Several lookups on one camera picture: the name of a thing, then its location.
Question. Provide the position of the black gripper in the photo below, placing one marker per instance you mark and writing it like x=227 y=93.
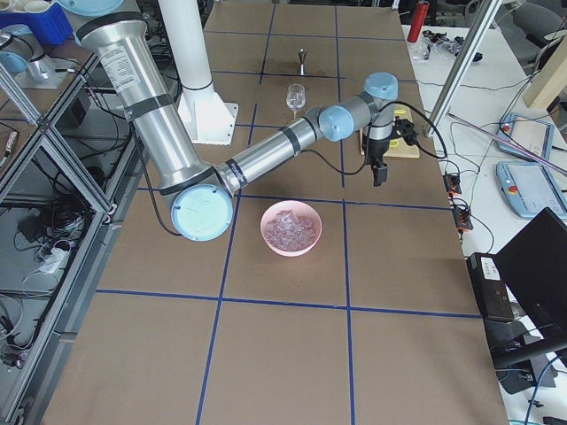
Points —
x=376 y=153

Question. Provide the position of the steel cocktail jigger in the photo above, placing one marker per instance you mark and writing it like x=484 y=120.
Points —
x=302 y=56

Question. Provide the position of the clear ice cubes pile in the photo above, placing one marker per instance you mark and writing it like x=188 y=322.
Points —
x=290 y=232

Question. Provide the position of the clear wine glass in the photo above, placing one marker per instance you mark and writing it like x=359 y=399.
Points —
x=296 y=98

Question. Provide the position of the bamboo cutting board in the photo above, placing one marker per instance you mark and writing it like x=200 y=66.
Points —
x=398 y=147

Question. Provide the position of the pink bowl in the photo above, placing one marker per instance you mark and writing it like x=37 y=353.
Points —
x=301 y=209

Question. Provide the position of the clear plastic bag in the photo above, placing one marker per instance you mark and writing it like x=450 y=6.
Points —
x=431 y=43

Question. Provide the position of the left blue teach pendant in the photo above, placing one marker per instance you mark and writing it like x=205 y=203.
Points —
x=529 y=188

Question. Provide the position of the blue teach pendant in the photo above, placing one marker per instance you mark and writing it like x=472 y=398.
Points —
x=529 y=188
x=534 y=135

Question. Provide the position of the right blue teach pendant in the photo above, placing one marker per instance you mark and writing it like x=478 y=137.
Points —
x=534 y=135

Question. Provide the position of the black box device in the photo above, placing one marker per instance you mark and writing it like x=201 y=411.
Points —
x=489 y=289

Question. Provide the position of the red thermos bottle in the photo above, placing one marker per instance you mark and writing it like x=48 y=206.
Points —
x=418 y=19

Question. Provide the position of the black monitor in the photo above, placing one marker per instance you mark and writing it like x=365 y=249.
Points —
x=533 y=266

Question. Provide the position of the grey office chair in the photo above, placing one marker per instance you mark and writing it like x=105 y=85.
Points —
x=543 y=29

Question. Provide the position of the blue plastic bin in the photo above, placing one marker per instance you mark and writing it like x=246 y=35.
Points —
x=49 y=27

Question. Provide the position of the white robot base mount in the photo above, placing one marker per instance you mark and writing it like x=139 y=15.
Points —
x=206 y=117

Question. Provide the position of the aluminium frame post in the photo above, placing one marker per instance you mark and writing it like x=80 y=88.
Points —
x=487 y=11

